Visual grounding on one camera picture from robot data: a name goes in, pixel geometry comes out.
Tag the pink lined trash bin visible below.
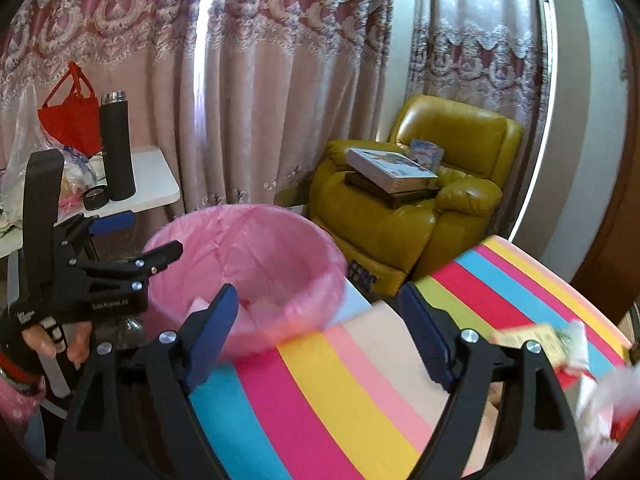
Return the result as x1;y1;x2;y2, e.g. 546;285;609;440
142;203;348;361

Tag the person's pink patterned clothing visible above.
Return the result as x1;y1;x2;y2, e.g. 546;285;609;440
0;375;53;480

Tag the brown wooden door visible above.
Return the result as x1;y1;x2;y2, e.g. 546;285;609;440
575;10;640;311

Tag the yellow paper packet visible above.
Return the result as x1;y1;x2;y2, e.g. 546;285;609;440
492;322;571;367

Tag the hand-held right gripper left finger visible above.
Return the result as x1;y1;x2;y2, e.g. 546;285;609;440
54;284;241;480

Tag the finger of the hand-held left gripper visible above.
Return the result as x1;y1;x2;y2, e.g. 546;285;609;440
52;211;136;261
65;240;184;293

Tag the red tote bag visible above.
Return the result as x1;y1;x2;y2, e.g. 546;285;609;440
38;61;103;157

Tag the white folding table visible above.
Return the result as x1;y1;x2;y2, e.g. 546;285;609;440
0;145;181;261

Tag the yellow leather armchair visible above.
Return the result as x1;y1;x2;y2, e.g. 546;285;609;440
308;94;523;298

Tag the dark flat box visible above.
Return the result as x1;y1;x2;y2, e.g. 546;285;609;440
344;171;441;208

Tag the white crumpled wrapper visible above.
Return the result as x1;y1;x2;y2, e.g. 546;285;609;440
565;320;640;463

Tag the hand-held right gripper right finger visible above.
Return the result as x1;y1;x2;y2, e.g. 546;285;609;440
397;282;586;480

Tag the small blue picture box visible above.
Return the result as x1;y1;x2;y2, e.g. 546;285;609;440
407;138;446;166

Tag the pink lace curtain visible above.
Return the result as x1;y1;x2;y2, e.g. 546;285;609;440
407;0;551;136
0;0;403;216

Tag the white flat cardboard box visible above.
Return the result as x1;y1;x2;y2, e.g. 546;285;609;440
346;147;440;193

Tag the black thermos bottle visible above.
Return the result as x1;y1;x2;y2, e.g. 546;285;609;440
98;91;137;202

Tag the person's left hand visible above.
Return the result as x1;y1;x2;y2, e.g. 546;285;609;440
0;306;96;368

